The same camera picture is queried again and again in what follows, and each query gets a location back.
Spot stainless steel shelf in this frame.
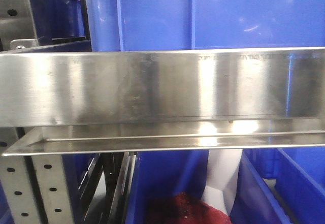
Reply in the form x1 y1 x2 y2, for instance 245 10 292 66
1 47 324 156

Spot blue lower middle bin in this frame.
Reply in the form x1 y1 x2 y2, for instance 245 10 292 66
126 150 290 223

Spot white paper sheet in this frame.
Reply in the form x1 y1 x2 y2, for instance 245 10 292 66
201 149 242 215

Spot large blue upper bin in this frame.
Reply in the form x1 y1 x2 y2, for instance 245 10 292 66
86 0 324 51

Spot red mesh item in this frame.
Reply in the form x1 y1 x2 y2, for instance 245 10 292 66
144 192 232 223

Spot dark blue rear crate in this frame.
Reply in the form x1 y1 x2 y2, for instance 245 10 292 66
29 0 90 46

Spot blue lower right bin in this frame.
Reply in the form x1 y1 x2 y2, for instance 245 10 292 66
244 147 324 223

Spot perforated steel shelf post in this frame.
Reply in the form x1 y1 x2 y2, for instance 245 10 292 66
0 127 77 224

